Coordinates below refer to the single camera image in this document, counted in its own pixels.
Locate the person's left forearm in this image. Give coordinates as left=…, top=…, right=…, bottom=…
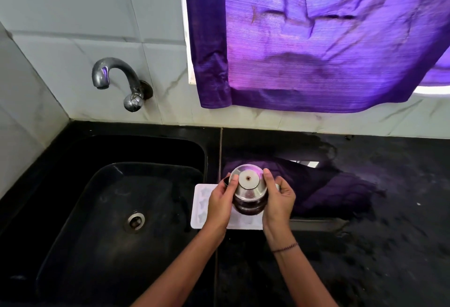
left=131, top=222, right=228, bottom=307

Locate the person's left hand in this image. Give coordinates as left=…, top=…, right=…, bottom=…
left=203, top=173, right=240, bottom=231

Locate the black sink basin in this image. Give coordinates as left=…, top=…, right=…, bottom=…
left=0, top=134, right=208, bottom=307

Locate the white star ice tray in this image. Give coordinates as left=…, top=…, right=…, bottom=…
left=190, top=183, right=264, bottom=231

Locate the person's right hand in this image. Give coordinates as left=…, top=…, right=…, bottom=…
left=262, top=168, right=296, bottom=234

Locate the chrome wall tap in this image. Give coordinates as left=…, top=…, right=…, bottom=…
left=92, top=57, right=154, bottom=113

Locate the steel sink drain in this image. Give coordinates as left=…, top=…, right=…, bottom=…
left=126, top=212, right=146, bottom=231

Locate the dark thread bracelet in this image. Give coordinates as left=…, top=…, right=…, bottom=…
left=271, top=242, right=299, bottom=254

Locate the purple curtain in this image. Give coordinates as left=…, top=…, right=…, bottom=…
left=183, top=0, right=450, bottom=113

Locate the person's right forearm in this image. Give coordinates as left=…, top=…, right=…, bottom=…
left=263, top=228, right=339, bottom=307

